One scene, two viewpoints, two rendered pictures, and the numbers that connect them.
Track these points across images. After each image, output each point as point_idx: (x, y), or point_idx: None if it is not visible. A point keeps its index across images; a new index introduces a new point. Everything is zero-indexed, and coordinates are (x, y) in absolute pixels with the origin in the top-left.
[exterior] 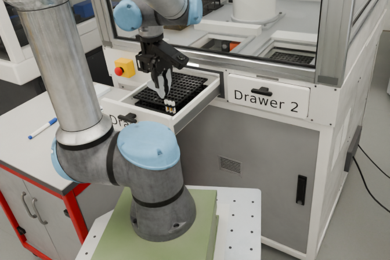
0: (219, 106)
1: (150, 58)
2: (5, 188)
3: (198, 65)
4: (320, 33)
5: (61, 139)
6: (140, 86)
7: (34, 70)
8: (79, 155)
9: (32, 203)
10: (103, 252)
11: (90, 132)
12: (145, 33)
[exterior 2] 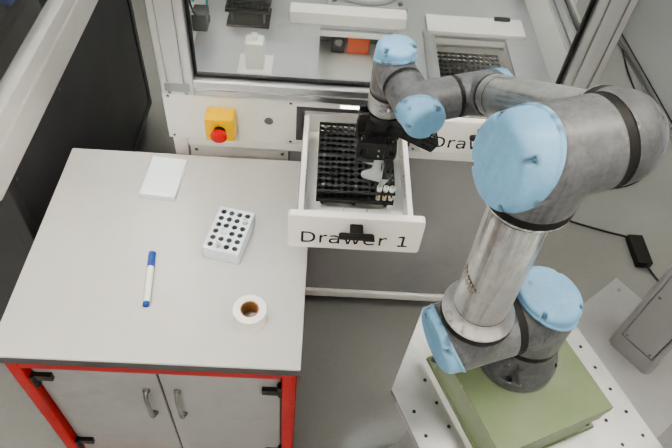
0: None
1: (387, 145)
2: (78, 394)
3: None
4: (573, 63)
5: (481, 338)
6: (302, 164)
7: (10, 162)
8: (498, 345)
9: (177, 399)
10: (498, 429)
11: (509, 315)
12: (392, 116)
